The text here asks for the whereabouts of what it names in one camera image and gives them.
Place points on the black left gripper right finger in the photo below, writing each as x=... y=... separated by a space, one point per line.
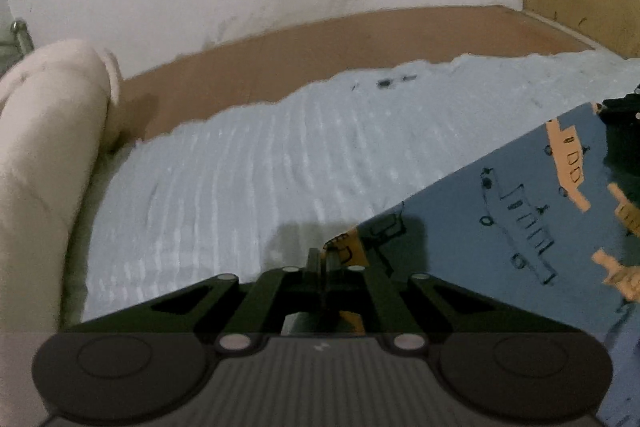
x=425 y=305

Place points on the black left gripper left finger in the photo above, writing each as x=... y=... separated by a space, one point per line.
x=214 y=307

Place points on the blue pants with orange print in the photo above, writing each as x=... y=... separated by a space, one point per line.
x=539 y=223

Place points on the light blue bed sheet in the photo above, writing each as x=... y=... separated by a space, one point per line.
x=255 y=187

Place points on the brown bed base board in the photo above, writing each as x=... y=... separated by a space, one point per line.
x=269 y=67

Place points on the cream rolled blanket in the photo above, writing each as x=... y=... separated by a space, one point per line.
x=59 y=109

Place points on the metal bed headboard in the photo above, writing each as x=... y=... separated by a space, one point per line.
x=19 y=41

